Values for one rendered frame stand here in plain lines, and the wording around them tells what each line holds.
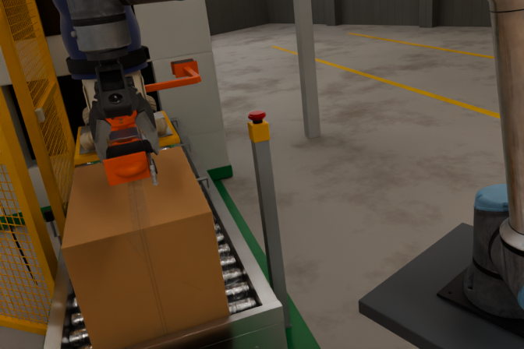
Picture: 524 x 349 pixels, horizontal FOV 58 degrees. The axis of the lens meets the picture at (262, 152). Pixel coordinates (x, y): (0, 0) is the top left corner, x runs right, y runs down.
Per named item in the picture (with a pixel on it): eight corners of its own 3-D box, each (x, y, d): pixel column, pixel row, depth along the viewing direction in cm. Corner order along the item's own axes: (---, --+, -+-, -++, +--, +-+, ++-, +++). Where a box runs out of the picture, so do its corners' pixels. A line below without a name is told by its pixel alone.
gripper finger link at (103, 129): (105, 157, 92) (115, 112, 90) (105, 167, 87) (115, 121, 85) (89, 154, 91) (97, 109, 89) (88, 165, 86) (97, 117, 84)
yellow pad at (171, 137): (136, 121, 162) (133, 107, 161) (164, 115, 165) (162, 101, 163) (145, 150, 132) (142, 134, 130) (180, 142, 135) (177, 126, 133)
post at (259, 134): (273, 321, 222) (246, 121, 186) (287, 317, 224) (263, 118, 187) (277, 331, 216) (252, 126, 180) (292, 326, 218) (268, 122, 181)
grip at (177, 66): (172, 75, 179) (170, 61, 177) (194, 71, 181) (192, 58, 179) (175, 78, 171) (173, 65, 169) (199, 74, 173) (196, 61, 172)
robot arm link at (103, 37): (128, 20, 78) (67, 29, 76) (133, 50, 80) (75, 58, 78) (125, 17, 86) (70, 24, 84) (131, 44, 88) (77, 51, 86)
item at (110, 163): (107, 170, 91) (102, 146, 89) (146, 162, 93) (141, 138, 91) (109, 186, 84) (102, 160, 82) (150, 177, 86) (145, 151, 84)
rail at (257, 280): (175, 142, 358) (170, 118, 351) (182, 140, 359) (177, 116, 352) (270, 356, 150) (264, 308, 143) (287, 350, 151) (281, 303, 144)
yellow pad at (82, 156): (79, 132, 158) (75, 118, 156) (109, 126, 160) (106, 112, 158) (75, 165, 127) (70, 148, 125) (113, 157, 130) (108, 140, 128)
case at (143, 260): (100, 258, 189) (74, 167, 174) (197, 233, 198) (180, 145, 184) (97, 366, 135) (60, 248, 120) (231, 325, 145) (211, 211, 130)
